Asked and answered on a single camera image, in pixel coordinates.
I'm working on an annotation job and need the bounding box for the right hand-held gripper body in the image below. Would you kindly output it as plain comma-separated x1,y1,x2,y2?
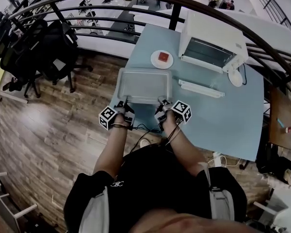
154,100,192,128

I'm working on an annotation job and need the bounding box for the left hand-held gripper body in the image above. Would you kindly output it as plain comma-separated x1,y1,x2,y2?
98,100,136,131

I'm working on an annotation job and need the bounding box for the grey metal baking tray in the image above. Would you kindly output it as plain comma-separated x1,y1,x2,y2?
115,68,173,105

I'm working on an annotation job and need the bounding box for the person's right forearm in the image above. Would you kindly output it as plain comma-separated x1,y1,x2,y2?
163,122,207,177

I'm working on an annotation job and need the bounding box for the person's left forearm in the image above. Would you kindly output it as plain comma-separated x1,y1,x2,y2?
93,126,131,179

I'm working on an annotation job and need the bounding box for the white toaster oven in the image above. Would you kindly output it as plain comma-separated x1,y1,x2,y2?
178,10,249,99

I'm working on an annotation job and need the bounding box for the person's right hand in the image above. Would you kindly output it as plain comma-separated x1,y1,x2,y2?
166,110,184,128

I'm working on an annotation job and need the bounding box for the person's left hand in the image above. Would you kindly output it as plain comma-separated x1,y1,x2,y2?
113,114,129,128

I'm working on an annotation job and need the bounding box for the black wrist band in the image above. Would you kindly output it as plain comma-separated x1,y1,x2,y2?
111,122,131,130

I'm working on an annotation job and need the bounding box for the white round plate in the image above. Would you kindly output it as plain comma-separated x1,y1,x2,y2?
227,69,243,87
150,50,174,69

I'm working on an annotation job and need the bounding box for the person's black shirt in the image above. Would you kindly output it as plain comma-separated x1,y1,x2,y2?
63,143,247,233

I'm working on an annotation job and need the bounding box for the black office chair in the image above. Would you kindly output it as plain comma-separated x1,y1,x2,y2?
0,19,49,99
36,20,94,93

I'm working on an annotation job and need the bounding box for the black metal railing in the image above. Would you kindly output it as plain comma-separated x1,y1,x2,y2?
8,0,291,101

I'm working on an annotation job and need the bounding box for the brown wooden table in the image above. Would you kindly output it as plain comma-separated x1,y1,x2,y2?
268,85,291,152

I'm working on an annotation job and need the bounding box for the black chair with clothes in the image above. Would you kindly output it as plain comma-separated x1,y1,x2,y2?
256,142,291,186

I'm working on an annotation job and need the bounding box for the person's chin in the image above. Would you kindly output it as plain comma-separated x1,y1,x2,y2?
130,209,265,233

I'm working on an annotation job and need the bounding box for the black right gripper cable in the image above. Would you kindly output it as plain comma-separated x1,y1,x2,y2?
160,125,182,150

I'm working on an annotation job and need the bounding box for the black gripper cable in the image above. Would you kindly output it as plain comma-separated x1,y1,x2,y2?
160,125,182,150
122,122,161,160

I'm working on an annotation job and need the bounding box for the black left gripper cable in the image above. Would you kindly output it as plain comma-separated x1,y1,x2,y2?
122,122,161,160

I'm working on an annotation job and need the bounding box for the thin black cable loop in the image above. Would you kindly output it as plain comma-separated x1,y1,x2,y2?
238,63,247,86

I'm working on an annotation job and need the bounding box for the white floor cable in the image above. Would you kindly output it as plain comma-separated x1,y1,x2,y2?
207,155,242,168

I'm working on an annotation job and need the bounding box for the grey shoulder strap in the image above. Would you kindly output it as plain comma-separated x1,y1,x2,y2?
80,185,110,233
198,163,235,222

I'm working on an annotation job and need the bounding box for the white wooden shelf frame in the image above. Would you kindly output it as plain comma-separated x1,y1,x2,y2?
0,171,38,233

